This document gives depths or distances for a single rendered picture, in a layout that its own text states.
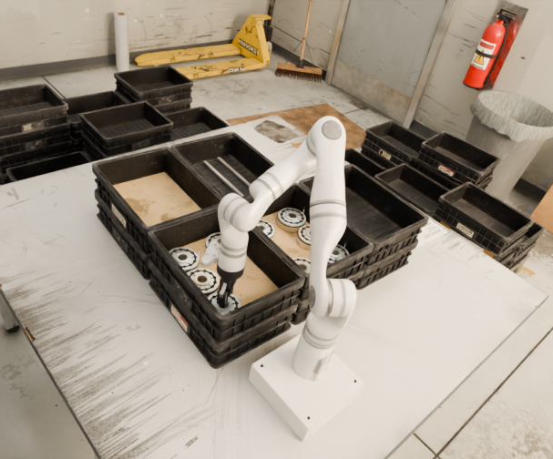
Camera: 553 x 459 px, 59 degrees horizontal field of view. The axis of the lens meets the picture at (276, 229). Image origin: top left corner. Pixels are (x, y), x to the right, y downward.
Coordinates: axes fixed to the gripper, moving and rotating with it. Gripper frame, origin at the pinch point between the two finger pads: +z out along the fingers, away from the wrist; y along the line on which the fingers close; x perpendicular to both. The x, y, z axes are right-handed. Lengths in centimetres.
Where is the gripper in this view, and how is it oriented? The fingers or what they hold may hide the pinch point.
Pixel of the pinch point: (226, 297)
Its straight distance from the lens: 142.4
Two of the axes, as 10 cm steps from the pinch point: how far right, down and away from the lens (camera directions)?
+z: -1.6, 7.6, 6.3
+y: 2.3, -5.9, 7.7
